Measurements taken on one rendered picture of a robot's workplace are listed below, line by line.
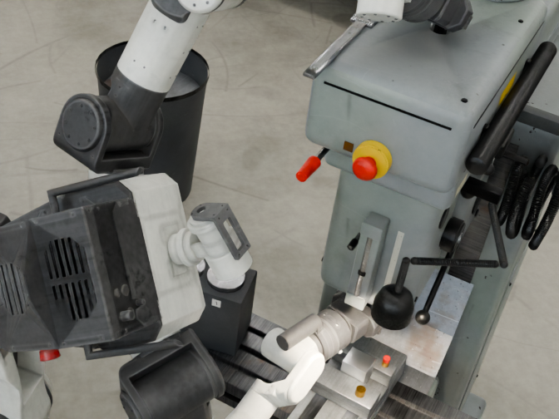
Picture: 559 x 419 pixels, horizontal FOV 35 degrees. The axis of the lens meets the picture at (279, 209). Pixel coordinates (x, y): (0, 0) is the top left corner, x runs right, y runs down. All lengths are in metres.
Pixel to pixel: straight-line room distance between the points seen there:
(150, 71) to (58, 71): 3.54
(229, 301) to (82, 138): 0.76
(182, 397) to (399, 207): 0.51
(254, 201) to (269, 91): 0.96
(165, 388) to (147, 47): 0.53
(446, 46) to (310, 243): 2.49
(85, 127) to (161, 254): 0.23
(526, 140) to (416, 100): 0.70
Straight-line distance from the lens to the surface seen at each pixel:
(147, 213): 1.38
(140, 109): 1.39
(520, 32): 1.55
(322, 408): 1.99
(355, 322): 1.80
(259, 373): 2.12
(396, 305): 1.51
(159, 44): 1.34
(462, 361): 2.42
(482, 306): 2.27
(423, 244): 1.62
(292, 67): 5.05
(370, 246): 1.61
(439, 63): 1.39
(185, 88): 3.82
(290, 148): 4.39
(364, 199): 1.60
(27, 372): 1.87
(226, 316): 2.06
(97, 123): 1.35
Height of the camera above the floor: 2.55
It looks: 40 degrees down
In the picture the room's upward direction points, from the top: 8 degrees clockwise
